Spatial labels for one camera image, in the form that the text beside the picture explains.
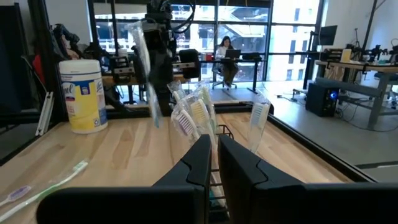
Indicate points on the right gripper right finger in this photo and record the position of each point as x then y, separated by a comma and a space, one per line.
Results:
280, 202

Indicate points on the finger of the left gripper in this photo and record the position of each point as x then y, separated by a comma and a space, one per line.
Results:
163, 62
154, 62

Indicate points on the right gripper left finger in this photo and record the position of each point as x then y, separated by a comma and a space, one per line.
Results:
168, 202

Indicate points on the green white toothbrush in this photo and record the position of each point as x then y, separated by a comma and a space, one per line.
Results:
206, 96
80, 165

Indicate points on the orange white toothbrush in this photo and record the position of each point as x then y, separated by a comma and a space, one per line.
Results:
199, 112

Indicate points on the purple white toothbrush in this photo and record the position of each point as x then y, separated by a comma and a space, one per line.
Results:
18, 193
185, 123

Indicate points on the red cup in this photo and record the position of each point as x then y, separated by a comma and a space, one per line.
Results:
209, 57

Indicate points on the dark laptop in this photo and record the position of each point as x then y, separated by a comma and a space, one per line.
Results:
233, 53

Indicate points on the black desk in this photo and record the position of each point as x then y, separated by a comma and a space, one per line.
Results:
252, 59

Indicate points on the yellow white wipes canister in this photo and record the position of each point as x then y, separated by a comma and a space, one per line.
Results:
84, 99

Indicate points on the black computer tower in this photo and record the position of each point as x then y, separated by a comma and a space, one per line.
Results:
321, 99

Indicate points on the white aluminium profiles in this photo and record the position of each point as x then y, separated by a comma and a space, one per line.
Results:
45, 113

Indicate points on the black partition panel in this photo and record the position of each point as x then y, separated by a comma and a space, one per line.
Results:
14, 62

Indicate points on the black monitor on stand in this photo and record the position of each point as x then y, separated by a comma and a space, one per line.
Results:
328, 35

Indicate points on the wooden workbench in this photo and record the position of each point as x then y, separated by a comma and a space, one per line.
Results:
357, 66

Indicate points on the yellow box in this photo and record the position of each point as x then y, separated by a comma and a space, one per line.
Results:
346, 55

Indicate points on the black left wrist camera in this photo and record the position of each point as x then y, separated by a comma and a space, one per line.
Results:
158, 9

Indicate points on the black aluminium table frame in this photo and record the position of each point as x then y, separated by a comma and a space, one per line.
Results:
329, 155

